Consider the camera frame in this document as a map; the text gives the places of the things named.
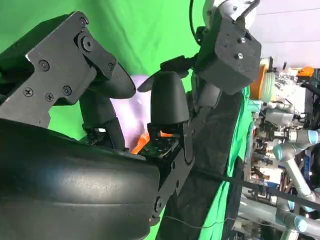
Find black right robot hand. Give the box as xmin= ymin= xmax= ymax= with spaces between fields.
xmin=0 ymin=11 xmax=196 ymax=240

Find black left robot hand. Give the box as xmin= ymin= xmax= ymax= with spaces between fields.
xmin=159 ymin=56 xmax=222 ymax=123

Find orange and white bread roll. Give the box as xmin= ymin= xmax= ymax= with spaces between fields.
xmin=130 ymin=132 xmax=176 ymax=155

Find green table cloth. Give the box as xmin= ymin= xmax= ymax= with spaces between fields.
xmin=0 ymin=0 xmax=253 ymax=240

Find lilac plate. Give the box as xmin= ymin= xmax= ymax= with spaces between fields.
xmin=111 ymin=74 xmax=152 ymax=151

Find orange container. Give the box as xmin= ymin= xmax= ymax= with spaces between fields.
xmin=249 ymin=64 xmax=266 ymax=101

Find black backdrop cloth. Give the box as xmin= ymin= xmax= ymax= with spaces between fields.
xmin=159 ymin=93 xmax=247 ymax=240

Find pale green stacked cups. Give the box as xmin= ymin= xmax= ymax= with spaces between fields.
xmin=261 ymin=72 xmax=277 ymax=102

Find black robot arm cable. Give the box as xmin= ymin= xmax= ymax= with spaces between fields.
xmin=188 ymin=0 xmax=202 ymax=40

